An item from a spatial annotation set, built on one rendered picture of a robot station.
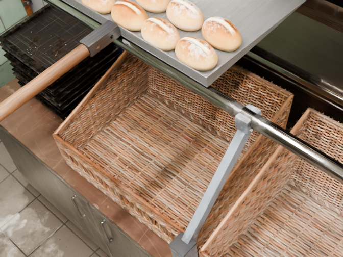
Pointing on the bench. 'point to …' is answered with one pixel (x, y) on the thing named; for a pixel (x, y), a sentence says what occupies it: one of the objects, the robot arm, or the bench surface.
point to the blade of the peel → (206, 5)
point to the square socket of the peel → (101, 37)
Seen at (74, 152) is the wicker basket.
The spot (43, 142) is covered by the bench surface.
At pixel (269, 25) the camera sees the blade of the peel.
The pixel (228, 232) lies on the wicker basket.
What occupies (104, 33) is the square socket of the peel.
